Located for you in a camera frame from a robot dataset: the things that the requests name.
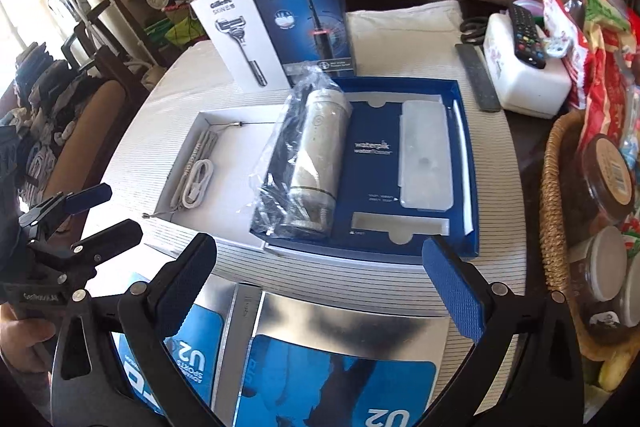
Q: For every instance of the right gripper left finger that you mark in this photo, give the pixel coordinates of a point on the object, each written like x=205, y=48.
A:
x=89, y=385

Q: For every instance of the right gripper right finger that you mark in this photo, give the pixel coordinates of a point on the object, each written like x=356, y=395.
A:
x=524, y=368

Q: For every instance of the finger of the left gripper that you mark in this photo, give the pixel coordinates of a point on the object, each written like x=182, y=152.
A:
x=45, y=218
x=100, y=244

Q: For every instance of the white box lid tray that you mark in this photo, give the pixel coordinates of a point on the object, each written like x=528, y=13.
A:
x=240, y=156

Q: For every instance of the white water flosser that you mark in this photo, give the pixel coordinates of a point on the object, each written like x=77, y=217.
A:
x=296, y=178

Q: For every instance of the clear nozzle tip case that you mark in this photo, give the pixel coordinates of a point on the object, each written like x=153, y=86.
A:
x=425, y=171

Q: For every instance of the person's left hand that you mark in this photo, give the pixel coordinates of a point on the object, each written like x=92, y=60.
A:
x=19, y=337

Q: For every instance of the white striped tablecloth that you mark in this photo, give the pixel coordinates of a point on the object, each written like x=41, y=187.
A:
x=416, y=42

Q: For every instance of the pile of folded clothes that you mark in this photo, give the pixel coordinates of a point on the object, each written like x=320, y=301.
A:
x=51, y=97

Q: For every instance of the white lid jar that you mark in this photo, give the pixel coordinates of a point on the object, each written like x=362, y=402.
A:
x=598, y=266

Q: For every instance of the brown wooden armchair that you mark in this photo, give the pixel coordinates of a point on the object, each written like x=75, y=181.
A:
x=101, y=126

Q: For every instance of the wicker basket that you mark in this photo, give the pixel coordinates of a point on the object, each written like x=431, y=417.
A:
x=553, y=244

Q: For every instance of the silver blue U2 box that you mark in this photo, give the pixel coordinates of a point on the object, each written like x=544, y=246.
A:
x=287, y=362

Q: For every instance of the dark jar with label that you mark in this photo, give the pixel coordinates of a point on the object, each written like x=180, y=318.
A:
x=608, y=179

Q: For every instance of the white Gillette razor box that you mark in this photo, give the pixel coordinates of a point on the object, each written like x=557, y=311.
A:
x=241, y=39

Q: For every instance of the white tissue box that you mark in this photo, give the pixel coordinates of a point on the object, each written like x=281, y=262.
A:
x=522, y=88

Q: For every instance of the blue Oral-B toothbrush box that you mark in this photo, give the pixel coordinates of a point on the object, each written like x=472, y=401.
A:
x=309, y=32

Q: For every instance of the grey metal ruler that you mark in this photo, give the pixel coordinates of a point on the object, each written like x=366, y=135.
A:
x=483, y=90

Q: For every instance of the black remote control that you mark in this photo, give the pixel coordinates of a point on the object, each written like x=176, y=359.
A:
x=527, y=43

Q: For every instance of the red white snack bag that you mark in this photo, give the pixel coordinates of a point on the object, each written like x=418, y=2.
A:
x=577, y=58

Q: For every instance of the black scissors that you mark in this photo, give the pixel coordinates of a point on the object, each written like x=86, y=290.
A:
x=473, y=30

